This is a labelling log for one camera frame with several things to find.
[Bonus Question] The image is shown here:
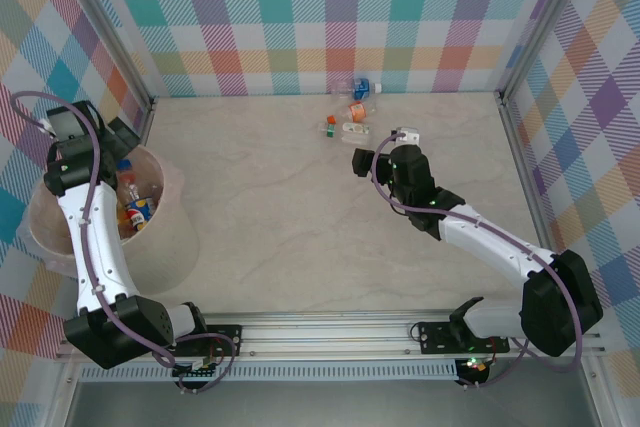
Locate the aluminium frame post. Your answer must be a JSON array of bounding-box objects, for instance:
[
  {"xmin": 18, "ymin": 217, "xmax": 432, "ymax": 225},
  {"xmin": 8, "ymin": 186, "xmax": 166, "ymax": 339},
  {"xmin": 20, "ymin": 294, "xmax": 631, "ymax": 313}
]
[
  {"xmin": 58, "ymin": 0, "xmax": 157, "ymax": 121},
  {"xmin": 497, "ymin": 0, "xmax": 601, "ymax": 106}
]

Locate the round pink waste bin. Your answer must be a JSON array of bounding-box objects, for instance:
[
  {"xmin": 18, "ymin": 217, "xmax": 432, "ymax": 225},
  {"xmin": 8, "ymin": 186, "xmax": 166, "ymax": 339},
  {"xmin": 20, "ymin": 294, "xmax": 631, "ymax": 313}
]
[{"xmin": 27, "ymin": 144, "xmax": 201, "ymax": 298}]

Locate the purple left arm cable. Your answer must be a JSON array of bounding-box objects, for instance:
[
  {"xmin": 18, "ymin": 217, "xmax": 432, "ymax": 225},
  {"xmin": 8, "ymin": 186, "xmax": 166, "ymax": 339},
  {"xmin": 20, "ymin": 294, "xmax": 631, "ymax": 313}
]
[{"xmin": 9, "ymin": 90, "xmax": 239, "ymax": 396}]

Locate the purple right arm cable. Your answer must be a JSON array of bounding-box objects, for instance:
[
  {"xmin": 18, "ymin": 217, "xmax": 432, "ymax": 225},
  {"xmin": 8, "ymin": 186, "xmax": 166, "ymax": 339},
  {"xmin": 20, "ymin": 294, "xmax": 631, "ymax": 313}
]
[{"xmin": 371, "ymin": 131, "xmax": 585, "ymax": 392}]

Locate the aluminium table side rail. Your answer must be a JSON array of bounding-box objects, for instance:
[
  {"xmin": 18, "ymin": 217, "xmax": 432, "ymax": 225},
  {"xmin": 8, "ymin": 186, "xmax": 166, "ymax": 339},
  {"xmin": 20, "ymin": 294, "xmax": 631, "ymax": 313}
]
[
  {"xmin": 132, "ymin": 95, "xmax": 157, "ymax": 148},
  {"xmin": 497, "ymin": 91, "xmax": 609, "ymax": 343}
]

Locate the clear bottle with orange label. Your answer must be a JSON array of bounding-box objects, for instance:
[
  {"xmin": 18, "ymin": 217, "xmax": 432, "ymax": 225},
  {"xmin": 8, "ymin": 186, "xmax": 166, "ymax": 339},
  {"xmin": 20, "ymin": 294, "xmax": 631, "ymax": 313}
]
[{"xmin": 325, "ymin": 100, "xmax": 380, "ymax": 124}]

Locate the red and gold drink bottle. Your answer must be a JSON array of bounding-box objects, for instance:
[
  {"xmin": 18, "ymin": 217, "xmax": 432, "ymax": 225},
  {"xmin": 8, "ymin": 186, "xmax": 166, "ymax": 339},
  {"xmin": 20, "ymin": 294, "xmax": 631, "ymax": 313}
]
[{"xmin": 116, "ymin": 206, "xmax": 135, "ymax": 239}]

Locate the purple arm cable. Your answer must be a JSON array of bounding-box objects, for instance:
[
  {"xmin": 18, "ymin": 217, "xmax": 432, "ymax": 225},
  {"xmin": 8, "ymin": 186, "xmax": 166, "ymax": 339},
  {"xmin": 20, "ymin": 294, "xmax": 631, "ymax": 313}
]
[
  {"xmin": 371, "ymin": 131, "xmax": 585, "ymax": 392},
  {"xmin": 9, "ymin": 90, "xmax": 239, "ymax": 396}
]

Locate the blue label white cap bottle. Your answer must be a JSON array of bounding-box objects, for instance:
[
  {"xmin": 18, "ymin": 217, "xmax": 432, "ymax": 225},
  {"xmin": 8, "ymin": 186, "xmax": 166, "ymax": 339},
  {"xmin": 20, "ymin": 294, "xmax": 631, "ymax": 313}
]
[{"xmin": 332, "ymin": 77, "xmax": 384, "ymax": 101}]

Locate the Pepsi bottle with blue cap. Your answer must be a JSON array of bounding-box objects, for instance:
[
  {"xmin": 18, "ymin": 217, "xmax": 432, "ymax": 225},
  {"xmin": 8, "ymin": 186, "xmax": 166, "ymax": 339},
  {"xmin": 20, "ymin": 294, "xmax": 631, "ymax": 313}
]
[{"xmin": 123, "ymin": 185, "xmax": 157, "ymax": 229}]

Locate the clear bottle with flower label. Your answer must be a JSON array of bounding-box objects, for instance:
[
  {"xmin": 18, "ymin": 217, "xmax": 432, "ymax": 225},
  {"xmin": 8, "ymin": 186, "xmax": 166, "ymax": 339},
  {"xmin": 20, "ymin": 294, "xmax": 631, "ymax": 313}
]
[{"xmin": 317, "ymin": 121, "xmax": 374, "ymax": 146}]

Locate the Coca-Cola bottle with red cap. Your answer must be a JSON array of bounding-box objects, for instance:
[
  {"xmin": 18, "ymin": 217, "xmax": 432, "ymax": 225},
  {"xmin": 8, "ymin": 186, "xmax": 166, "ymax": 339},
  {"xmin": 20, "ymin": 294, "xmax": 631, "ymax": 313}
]
[{"xmin": 118, "ymin": 170, "xmax": 141, "ymax": 199}]

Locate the small circuit board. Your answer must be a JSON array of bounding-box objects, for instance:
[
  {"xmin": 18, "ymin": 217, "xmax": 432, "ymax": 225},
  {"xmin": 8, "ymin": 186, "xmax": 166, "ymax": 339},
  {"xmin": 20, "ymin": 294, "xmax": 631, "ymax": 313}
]
[
  {"xmin": 172, "ymin": 357, "xmax": 221, "ymax": 381},
  {"xmin": 458, "ymin": 356, "xmax": 492, "ymax": 379}
]

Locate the aluminium mounting rail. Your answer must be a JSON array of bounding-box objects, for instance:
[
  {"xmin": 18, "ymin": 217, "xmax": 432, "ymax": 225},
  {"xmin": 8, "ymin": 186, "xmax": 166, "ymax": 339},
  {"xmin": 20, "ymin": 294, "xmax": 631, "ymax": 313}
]
[{"xmin": 55, "ymin": 310, "xmax": 607, "ymax": 366}]

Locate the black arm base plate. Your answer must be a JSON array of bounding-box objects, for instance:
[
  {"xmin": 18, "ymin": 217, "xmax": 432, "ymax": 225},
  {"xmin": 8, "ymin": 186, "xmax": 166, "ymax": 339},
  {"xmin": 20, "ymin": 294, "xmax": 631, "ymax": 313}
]
[
  {"xmin": 198, "ymin": 323, "xmax": 245, "ymax": 357},
  {"xmin": 416, "ymin": 320, "xmax": 512, "ymax": 355}
]

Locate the slotted grey cable duct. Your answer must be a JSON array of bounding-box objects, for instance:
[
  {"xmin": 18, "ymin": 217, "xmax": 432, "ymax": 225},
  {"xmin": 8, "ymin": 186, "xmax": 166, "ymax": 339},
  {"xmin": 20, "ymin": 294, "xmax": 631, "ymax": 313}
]
[{"xmin": 78, "ymin": 364, "xmax": 460, "ymax": 384}]

